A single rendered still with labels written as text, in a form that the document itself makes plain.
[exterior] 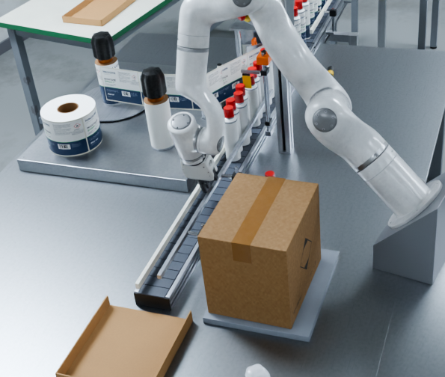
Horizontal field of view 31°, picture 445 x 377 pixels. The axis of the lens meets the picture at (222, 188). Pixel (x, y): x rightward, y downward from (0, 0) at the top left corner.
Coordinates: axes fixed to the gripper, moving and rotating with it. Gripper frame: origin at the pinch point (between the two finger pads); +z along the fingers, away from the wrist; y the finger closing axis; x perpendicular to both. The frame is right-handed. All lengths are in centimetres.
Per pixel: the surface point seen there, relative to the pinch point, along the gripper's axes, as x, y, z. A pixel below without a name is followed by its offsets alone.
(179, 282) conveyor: 37.9, -5.5, -5.9
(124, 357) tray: 65, 0, -12
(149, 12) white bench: -147, 93, 70
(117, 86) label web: -48, 54, 13
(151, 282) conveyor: 40.3, 1.9, -7.9
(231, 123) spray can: -24.8, -1.9, -0.7
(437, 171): -90, -61, 104
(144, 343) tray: 59, -4, -10
